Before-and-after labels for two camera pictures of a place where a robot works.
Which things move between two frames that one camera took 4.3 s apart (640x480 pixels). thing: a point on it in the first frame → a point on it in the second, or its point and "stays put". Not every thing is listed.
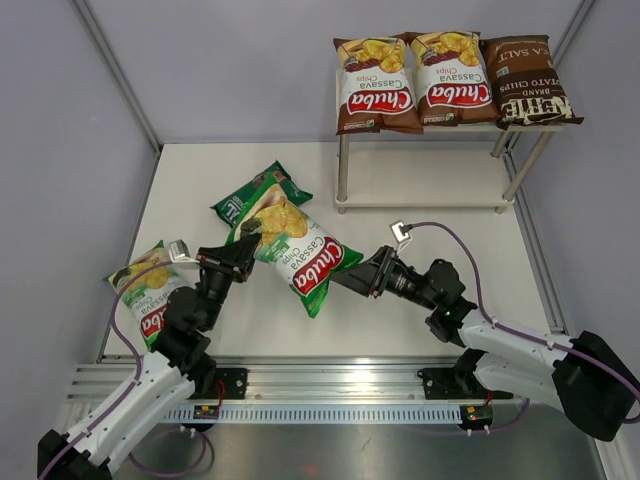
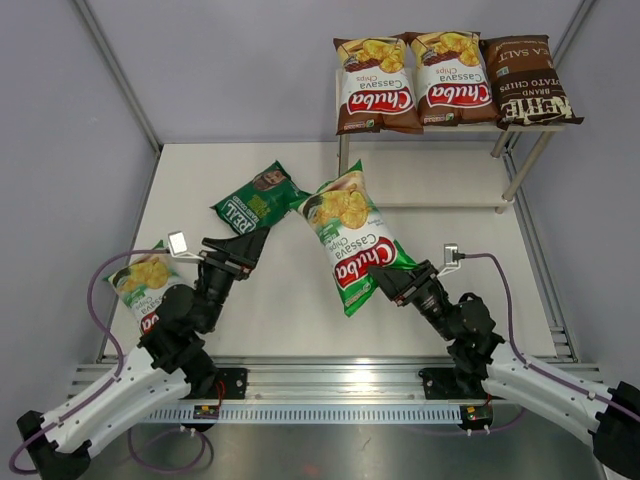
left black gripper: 234,260 stays put
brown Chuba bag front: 375,88 stays put
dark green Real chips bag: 230,209 stays put
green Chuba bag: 291,246 → 357,235
